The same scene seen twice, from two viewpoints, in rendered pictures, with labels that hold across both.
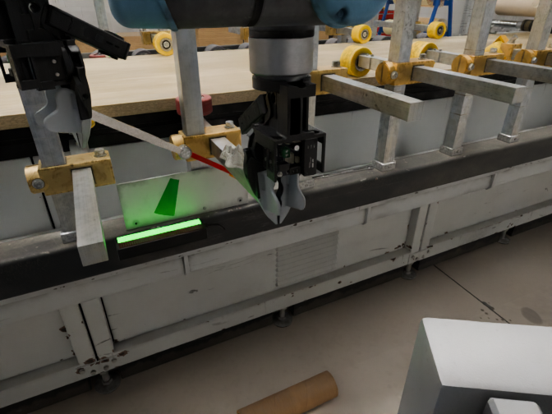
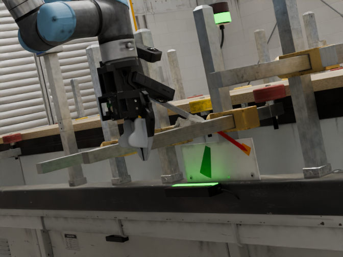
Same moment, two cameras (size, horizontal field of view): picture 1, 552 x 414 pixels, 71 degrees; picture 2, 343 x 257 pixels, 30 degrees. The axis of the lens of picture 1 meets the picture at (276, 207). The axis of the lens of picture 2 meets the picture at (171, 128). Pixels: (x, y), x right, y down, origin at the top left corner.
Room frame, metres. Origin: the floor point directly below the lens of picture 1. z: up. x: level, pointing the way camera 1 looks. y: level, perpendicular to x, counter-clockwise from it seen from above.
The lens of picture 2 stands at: (0.25, -1.34, 0.94)
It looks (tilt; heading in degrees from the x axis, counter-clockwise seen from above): 3 degrees down; 77
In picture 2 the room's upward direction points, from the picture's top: 12 degrees counter-clockwise
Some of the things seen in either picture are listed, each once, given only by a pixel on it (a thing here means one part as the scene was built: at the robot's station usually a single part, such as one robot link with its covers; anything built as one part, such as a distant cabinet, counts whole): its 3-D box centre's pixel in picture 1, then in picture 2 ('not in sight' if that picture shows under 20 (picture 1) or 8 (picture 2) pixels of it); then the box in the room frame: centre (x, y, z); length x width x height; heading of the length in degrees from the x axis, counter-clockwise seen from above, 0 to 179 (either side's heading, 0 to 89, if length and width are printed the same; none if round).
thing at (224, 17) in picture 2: not in sight; (218, 19); (0.78, 0.18, 1.10); 0.06 x 0.06 x 0.02
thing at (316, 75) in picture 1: (314, 80); (304, 62); (0.86, -0.08, 0.95); 0.14 x 0.06 x 0.05; 116
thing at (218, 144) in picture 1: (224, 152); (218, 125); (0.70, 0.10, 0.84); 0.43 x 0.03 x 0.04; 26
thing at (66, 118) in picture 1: (66, 121); not in sight; (0.53, 0.29, 0.95); 0.06 x 0.03 x 0.09; 136
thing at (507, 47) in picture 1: (501, 50); not in sight; (1.31, -0.71, 0.95); 0.10 x 0.04 x 0.10; 26
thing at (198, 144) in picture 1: (205, 142); (232, 120); (0.75, 0.14, 0.85); 0.14 x 0.06 x 0.05; 116
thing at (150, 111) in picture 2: not in sight; (144, 117); (0.51, -0.02, 0.90); 0.05 x 0.02 x 0.09; 116
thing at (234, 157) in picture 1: (239, 151); (190, 119); (0.62, 0.06, 0.87); 0.09 x 0.07 x 0.02; 26
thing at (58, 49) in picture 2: not in sight; (48, 45); (0.40, 0.84, 1.18); 0.07 x 0.07 x 0.08; 26
